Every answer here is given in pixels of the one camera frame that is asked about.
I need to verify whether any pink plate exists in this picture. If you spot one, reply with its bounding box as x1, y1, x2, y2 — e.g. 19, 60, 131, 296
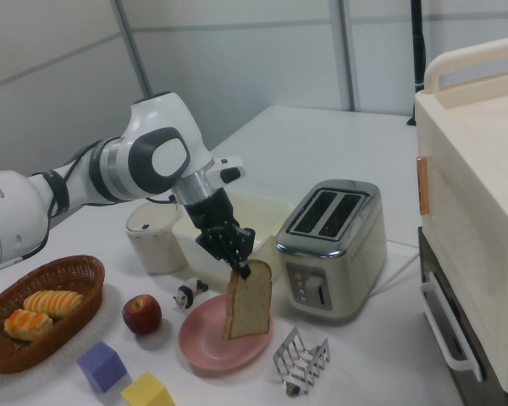
177, 293, 276, 374

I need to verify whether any purple foam block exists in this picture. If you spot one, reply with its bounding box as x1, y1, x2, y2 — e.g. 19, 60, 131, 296
75, 340, 129, 395

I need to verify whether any yellow foam block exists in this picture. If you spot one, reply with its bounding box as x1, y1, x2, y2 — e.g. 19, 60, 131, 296
120, 371, 174, 406

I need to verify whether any brown drawer box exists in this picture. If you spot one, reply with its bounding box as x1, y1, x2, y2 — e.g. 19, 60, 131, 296
417, 225, 508, 406

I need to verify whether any white toaster cable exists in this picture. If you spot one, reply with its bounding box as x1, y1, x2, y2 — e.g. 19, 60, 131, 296
366, 248, 421, 298

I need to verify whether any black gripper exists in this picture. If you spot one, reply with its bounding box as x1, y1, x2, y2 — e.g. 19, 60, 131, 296
181, 188, 257, 279

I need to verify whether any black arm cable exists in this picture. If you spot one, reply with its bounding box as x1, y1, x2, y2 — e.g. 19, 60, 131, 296
19, 141, 124, 264

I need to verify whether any panda toy figure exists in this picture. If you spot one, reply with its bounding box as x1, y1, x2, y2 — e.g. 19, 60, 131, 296
172, 277, 210, 311

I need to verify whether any small white lidded bin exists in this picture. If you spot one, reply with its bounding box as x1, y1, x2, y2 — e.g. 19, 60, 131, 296
124, 201, 184, 274

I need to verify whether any white plastic storage container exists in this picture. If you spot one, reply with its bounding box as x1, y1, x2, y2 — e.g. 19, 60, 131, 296
171, 189, 295, 283

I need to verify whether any brown wicker basket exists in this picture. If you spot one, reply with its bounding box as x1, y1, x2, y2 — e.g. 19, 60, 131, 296
0, 254, 107, 376

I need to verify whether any toast bread slice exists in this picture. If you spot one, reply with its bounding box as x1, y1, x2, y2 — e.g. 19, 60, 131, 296
224, 259, 274, 341

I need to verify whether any metal toast rack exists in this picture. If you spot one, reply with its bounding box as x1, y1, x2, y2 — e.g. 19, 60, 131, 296
272, 326, 332, 399

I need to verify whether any red apple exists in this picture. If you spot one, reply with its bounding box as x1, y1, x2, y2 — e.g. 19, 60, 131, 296
122, 294, 163, 337

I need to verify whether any black pole stand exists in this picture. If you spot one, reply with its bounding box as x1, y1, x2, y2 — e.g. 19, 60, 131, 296
406, 0, 427, 127

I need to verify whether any short glazed bread roll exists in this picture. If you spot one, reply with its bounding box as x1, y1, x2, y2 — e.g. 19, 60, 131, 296
3, 308, 53, 342

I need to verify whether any cream steel toaster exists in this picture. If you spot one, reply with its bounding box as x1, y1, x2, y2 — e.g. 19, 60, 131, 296
275, 178, 389, 326

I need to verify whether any long ridged bread roll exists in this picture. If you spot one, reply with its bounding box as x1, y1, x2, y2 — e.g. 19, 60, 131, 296
22, 289, 86, 320

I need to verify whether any cream plastic cabinet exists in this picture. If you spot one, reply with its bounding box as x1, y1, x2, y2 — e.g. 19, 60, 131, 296
414, 36, 508, 399

